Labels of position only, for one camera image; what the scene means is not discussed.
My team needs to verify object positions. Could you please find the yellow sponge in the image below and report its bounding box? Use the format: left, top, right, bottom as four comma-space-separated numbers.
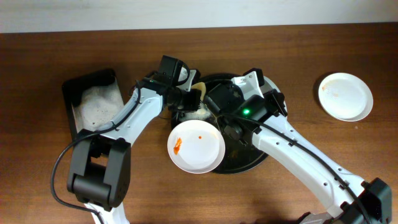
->
191, 82, 206, 101

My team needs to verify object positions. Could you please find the white plate top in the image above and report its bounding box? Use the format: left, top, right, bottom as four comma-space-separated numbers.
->
317, 73, 374, 122

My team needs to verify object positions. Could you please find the white plate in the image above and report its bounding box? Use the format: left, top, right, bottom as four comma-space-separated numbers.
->
167, 120, 226, 174
317, 73, 374, 122

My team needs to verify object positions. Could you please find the pale blue plate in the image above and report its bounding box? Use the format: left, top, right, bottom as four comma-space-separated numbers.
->
260, 76, 280, 93

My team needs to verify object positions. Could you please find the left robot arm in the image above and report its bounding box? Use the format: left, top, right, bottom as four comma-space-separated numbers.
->
62, 55, 200, 223

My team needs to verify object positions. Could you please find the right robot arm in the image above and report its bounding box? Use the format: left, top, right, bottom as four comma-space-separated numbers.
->
204, 83, 392, 223

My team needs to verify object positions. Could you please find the black round tray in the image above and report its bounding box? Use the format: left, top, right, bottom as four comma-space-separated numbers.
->
170, 73, 289, 174

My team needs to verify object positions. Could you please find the black rectangular soap tray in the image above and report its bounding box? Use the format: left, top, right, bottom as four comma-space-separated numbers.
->
62, 68, 124, 139

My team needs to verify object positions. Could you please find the white plate bottom left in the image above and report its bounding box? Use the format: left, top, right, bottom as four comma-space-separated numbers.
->
167, 120, 226, 174

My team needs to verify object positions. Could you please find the left black cable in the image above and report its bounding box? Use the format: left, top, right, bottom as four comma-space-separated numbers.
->
50, 70, 156, 224

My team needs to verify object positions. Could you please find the black cable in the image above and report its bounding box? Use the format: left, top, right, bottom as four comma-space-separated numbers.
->
217, 111, 373, 224
50, 70, 156, 224

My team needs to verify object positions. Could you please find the right black cable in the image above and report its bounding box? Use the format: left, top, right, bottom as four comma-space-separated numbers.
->
217, 111, 373, 224

